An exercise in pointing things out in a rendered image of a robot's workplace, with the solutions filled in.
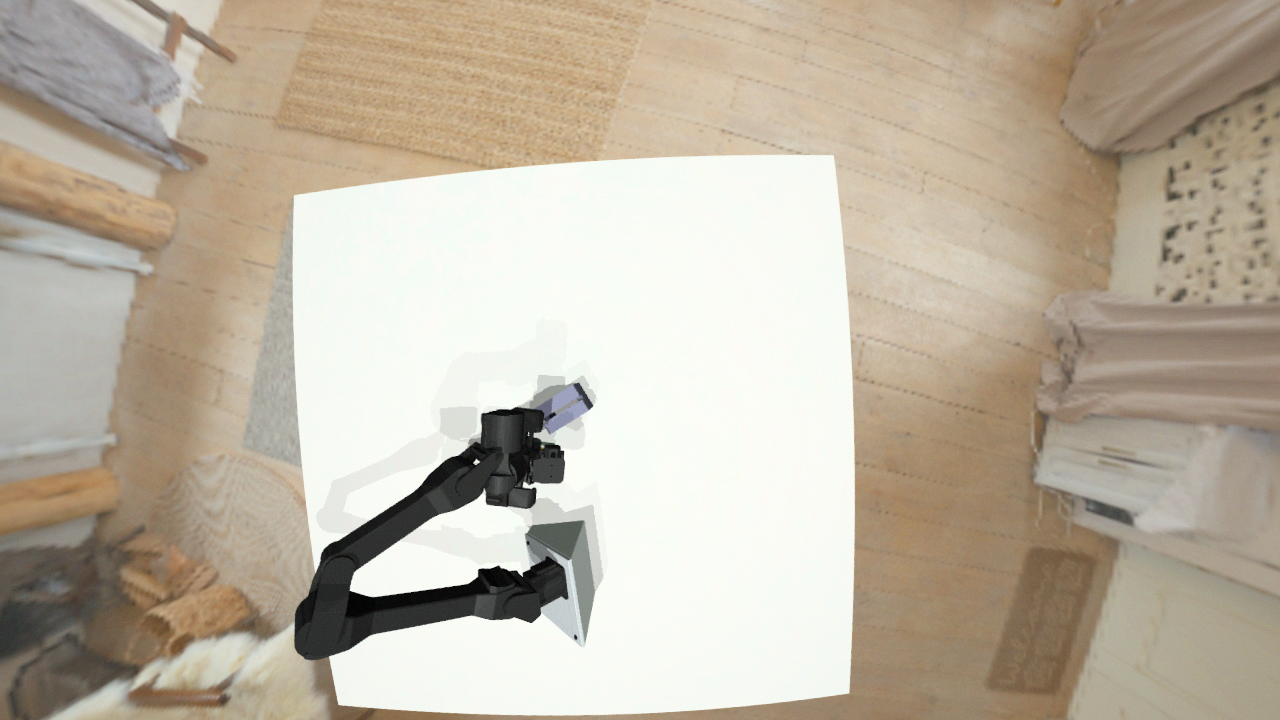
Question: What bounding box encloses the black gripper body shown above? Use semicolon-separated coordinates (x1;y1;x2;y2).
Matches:
508;407;544;509

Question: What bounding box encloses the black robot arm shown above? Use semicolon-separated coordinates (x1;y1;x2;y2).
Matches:
294;409;568;661

